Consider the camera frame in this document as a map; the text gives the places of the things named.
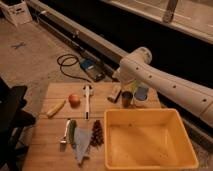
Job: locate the blue-grey cloth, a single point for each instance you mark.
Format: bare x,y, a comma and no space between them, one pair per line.
82,141

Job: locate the green cup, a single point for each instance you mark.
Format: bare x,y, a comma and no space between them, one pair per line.
134,85

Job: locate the yellow plastic bin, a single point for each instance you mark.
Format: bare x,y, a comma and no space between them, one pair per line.
147,140

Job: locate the black chair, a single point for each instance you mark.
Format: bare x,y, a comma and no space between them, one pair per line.
12,121

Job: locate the yellow banana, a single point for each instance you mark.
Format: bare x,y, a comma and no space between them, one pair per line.
51,112

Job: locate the metal spatula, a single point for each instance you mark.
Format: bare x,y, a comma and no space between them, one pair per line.
63,141

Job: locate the red apple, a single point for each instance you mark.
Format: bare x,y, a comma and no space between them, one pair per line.
74,100

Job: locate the green cucumber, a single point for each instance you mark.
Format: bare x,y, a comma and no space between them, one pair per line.
72,126

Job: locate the white cardboard box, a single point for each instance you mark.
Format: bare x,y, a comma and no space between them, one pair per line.
17,14

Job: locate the blue power device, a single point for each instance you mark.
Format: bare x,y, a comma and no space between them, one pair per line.
92,70

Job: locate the dark grape bunch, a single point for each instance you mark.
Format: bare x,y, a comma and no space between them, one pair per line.
97,134

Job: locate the small metal cup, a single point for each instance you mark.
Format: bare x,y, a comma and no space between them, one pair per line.
126,98

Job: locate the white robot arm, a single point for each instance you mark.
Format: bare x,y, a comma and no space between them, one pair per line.
195,98

